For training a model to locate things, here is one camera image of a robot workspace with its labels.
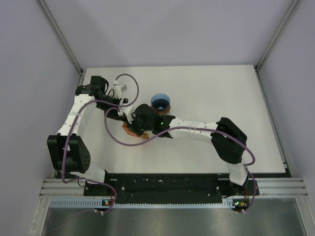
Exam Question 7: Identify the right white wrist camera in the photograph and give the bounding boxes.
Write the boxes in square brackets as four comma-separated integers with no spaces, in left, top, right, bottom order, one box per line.
[118,106,134,117]

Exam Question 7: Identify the aluminium corner post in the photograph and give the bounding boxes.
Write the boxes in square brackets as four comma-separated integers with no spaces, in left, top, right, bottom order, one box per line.
[36,0,83,74]
[255,0,302,70]

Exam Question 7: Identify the right aluminium corner post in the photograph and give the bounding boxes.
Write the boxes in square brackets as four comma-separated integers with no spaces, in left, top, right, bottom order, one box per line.
[255,0,302,70]

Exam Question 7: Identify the orange coffee filter packet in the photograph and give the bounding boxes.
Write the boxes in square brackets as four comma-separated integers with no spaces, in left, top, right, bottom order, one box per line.
[122,122,149,140]

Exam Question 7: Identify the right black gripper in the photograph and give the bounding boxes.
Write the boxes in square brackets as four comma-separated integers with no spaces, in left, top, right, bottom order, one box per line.
[126,113,154,138]

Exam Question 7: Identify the aluminium front frame rail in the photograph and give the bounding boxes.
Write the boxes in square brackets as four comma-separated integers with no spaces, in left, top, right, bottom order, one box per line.
[39,178,308,198]

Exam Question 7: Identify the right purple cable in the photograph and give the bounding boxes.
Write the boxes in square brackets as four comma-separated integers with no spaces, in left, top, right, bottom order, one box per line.
[104,108,257,214]

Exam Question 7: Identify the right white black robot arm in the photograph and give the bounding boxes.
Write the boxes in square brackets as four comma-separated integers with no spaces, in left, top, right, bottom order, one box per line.
[126,104,248,195]

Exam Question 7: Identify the left aluminium corner post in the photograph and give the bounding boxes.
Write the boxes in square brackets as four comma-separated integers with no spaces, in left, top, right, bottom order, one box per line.
[36,0,83,74]

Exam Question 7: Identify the blue glass ribbed dripper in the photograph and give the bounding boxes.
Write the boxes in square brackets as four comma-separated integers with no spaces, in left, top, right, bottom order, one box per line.
[151,93,170,111]

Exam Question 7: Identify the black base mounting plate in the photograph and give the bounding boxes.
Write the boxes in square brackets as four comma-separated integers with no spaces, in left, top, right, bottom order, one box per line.
[83,173,261,197]

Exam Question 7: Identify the grey slotted cable duct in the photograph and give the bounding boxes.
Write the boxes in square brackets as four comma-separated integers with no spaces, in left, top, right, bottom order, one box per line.
[49,198,246,209]

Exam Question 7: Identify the brown wooden dripper ring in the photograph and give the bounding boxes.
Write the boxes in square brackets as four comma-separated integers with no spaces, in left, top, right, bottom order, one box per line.
[150,103,172,117]

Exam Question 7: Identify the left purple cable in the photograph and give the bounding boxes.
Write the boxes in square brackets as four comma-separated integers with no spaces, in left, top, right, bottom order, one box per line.
[61,73,140,214]

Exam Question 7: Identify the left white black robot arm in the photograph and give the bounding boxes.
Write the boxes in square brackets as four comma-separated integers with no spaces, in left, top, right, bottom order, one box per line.
[47,76,128,195]

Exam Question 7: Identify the purple cable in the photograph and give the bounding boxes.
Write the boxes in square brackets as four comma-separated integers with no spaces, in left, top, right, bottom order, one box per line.
[104,108,257,214]
[61,73,140,214]

